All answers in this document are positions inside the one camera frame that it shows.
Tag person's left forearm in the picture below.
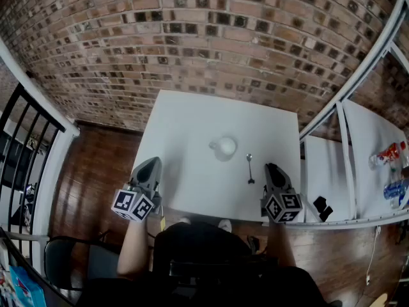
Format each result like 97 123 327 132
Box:
116 217 151 281

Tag blue label plastic bottle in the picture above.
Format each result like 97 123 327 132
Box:
382 177 409 209

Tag white cup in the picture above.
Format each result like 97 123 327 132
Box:
208 135 239 162

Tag metal spoon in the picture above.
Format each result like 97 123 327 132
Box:
245 153 257 185

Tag black chair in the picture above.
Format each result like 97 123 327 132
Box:
43 230 123 291

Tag black metal railing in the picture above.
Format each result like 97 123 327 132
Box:
0 83 67 236

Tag white cable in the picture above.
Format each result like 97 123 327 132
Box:
365 225 383 286

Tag blue bag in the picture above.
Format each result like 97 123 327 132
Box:
8 265 48 307

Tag red label plastic bottle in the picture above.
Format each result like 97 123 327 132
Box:
368 141 408 171

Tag person's black clothed body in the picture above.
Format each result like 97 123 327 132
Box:
75 221 343 307

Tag white curved metal post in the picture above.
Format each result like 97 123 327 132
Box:
0 36 81 274

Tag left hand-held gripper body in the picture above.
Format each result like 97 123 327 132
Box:
111 178 164 223

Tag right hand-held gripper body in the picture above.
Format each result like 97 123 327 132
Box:
260 184 304 223

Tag white metal frame with struts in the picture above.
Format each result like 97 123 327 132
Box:
298 0 409 230

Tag person's right forearm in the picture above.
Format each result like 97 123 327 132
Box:
266 219 298 268

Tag small black device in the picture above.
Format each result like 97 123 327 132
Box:
313 196 334 223

